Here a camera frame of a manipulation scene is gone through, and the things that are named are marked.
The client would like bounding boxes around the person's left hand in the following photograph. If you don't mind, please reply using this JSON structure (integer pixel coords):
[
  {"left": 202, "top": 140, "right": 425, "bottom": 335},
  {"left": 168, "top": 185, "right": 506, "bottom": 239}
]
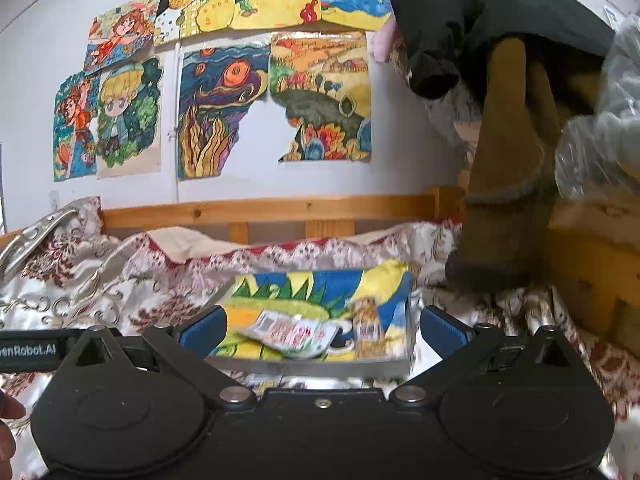
[{"left": 0, "top": 389, "right": 27, "bottom": 480}]

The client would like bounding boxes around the clear plastic bag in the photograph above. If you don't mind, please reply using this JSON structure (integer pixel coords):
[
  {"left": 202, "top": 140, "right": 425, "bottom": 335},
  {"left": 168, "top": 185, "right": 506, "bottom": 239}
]
[{"left": 554, "top": 12, "right": 640, "bottom": 202}]

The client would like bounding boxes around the white red snack packet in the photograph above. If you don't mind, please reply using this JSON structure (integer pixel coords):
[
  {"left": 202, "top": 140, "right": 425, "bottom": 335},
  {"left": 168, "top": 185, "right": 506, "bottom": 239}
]
[{"left": 236, "top": 310, "right": 341, "bottom": 360}]

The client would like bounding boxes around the floral blanket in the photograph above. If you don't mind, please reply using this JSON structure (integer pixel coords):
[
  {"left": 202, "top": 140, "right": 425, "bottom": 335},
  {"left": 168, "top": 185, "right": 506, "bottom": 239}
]
[{"left": 0, "top": 197, "right": 640, "bottom": 480}]

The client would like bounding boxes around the swirling night sky drawing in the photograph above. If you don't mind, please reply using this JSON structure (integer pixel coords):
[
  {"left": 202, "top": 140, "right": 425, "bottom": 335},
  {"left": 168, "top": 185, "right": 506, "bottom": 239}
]
[{"left": 177, "top": 41, "right": 272, "bottom": 182}]

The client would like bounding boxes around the colourful tray liner drawing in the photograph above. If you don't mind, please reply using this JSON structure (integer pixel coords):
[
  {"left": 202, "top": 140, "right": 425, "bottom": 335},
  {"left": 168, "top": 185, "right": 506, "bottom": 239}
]
[{"left": 220, "top": 260, "right": 413, "bottom": 361}]

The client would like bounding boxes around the grey patterned cloth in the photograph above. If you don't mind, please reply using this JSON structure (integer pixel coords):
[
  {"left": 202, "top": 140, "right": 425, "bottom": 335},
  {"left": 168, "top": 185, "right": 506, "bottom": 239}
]
[{"left": 392, "top": 37, "right": 483, "bottom": 166}]

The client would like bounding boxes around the red-haired figure drawing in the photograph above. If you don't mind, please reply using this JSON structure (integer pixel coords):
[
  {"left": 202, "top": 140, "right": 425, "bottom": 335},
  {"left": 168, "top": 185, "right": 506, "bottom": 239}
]
[{"left": 52, "top": 71, "right": 103, "bottom": 184}]

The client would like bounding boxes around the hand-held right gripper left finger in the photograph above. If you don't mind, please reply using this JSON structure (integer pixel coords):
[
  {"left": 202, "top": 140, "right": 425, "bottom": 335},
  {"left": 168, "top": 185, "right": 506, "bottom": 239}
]
[{"left": 64, "top": 305, "right": 253, "bottom": 407}]

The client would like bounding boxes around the yellow wooden furniture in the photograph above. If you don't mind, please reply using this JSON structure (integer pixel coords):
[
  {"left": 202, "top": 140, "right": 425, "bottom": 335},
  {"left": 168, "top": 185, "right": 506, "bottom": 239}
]
[{"left": 544, "top": 195, "right": 640, "bottom": 348}]

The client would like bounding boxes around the pineapple drawing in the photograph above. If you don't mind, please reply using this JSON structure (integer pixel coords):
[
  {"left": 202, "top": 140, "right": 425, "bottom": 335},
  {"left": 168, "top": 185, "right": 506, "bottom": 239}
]
[{"left": 153, "top": 0, "right": 239, "bottom": 50}]

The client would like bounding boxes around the blonde figure drawing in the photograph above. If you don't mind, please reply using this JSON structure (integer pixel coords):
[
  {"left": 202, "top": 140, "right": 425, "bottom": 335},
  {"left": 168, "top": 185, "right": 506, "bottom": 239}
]
[{"left": 94, "top": 54, "right": 167, "bottom": 180}]

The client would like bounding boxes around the red-haired girl drawing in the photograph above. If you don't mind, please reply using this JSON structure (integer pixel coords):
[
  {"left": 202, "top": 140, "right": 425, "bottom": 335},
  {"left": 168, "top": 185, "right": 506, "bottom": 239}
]
[{"left": 86, "top": 0, "right": 162, "bottom": 75}]

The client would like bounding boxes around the white wall conduit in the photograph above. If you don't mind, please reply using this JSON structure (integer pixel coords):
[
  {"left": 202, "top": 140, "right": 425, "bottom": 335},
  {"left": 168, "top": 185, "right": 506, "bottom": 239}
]
[{"left": 172, "top": 39, "right": 182, "bottom": 207}]

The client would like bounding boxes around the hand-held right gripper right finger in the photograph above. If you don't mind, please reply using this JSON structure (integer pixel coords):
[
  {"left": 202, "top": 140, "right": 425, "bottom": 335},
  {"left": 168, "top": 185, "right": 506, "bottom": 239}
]
[{"left": 391, "top": 305, "right": 585, "bottom": 407}]

